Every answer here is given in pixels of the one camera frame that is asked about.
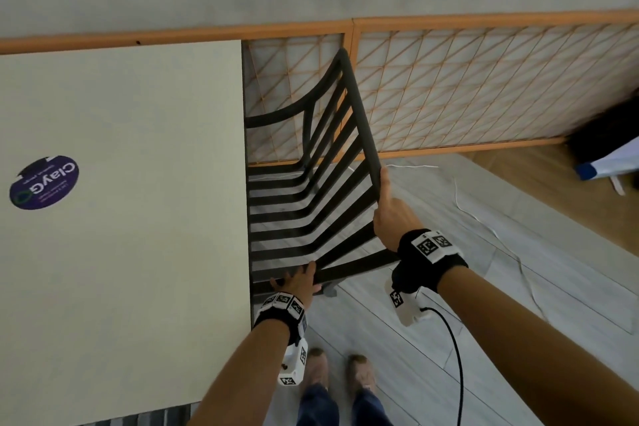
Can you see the person's shoe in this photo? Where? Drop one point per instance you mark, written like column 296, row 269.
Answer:
column 362, row 376
column 315, row 371

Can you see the black floor bag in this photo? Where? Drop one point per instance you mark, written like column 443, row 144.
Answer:
column 604, row 136

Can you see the person's left hand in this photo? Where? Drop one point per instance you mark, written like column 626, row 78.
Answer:
column 297, row 286

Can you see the person's right hand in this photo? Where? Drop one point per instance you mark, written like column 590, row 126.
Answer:
column 394, row 221

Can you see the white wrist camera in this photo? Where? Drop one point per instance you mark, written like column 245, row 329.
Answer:
column 407, row 306
column 294, row 363

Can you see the white and blue bag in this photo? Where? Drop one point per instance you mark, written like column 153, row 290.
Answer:
column 614, row 163

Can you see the person's right shoe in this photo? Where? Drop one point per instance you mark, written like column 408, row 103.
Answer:
column 362, row 376

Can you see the round purple sticker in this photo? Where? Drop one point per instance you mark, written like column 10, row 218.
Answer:
column 45, row 183

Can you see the person's blue trousers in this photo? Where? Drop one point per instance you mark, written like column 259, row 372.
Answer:
column 317, row 408

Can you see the wooden lattice fence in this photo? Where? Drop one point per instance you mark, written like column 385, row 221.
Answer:
column 474, row 91

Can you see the person's left forearm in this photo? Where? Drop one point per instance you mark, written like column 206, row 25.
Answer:
column 239, row 381

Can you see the white square table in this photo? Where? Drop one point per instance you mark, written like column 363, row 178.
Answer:
column 125, row 241

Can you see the black slatted metal chair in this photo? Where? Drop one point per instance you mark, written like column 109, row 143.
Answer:
column 363, row 131
column 180, row 414

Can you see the person's left shoe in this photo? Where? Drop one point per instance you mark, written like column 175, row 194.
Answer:
column 315, row 371

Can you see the person's right forearm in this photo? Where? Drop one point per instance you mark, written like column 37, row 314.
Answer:
column 539, row 351

